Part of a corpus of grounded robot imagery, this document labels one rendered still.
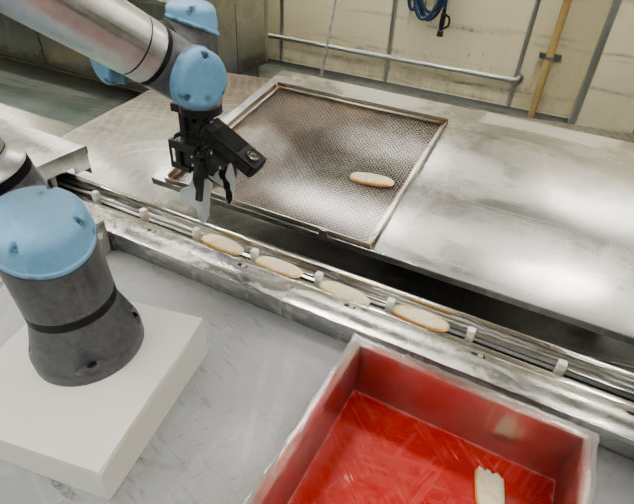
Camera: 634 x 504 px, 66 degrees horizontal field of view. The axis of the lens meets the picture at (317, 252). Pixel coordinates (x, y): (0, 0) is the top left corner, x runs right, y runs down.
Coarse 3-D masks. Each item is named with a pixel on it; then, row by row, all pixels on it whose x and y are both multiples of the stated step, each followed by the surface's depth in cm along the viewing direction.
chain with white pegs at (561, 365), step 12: (48, 180) 113; (72, 192) 113; (96, 192) 108; (144, 216) 103; (168, 228) 103; (252, 252) 93; (456, 336) 82; (468, 336) 80; (492, 348) 80; (564, 360) 75; (588, 384) 75
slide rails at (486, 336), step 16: (112, 208) 107; (128, 208) 107; (176, 224) 103; (192, 240) 99; (240, 256) 95; (272, 256) 96; (304, 272) 92; (368, 288) 89; (400, 304) 86; (448, 320) 84; (448, 336) 80; (480, 336) 81; (496, 336) 81; (496, 352) 78; (528, 352) 78; (544, 352) 79; (576, 368) 76; (576, 384) 74; (608, 384) 74; (624, 384) 74; (624, 400) 72
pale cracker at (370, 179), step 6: (354, 174) 108; (360, 174) 108; (366, 174) 108; (372, 174) 108; (354, 180) 107; (360, 180) 107; (366, 180) 106; (372, 180) 106; (378, 180) 106; (384, 180) 106; (390, 180) 106; (378, 186) 106; (384, 186) 106; (390, 186) 106
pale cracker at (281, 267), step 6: (258, 258) 94; (264, 258) 94; (270, 258) 93; (276, 258) 94; (258, 264) 93; (264, 264) 92; (270, 264) 92; (276, 264) 92; (282, 264) 92; (288, 264) 92; (270, 270) 91; (276, 270) 91; (282, 270) 91; (288, 270) 91; (294, 270) 91; (300, 270) 92; (288, 276) 90; (294, 276) 90; (300, 276) 91
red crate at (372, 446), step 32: (352, 416) 70; (384, 416) 70; (320, 448) 66; (352, 448) 66; (384, 448) 66; (416, 448) 67; (448, 448) 67; (480, 448) 67; (320, 480) 62; (352, 480) 63; (384, 480) 63; (416, 480) 63; (448, 480) 63; (512, 480) 64; (544, 480) 64
